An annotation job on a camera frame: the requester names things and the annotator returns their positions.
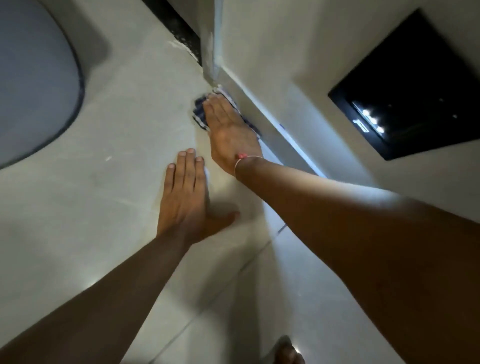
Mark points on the person's left hand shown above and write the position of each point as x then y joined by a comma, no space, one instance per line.
183,210

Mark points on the person's right hand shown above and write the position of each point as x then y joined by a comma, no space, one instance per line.
228,138

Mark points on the person's left thumb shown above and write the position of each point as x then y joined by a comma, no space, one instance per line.
223,221

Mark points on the person's right fingers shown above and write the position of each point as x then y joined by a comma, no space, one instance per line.
219,110

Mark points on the person's left middle finger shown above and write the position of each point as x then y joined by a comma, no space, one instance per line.
187,168

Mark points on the blue white striped cloth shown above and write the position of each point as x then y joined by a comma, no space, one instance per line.
200,108

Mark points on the person's left forearm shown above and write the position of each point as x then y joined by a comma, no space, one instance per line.
97,311

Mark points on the person's right forearm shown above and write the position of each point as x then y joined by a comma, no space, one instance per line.
375,240

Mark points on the black glossy panel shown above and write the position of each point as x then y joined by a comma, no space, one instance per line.
412,86

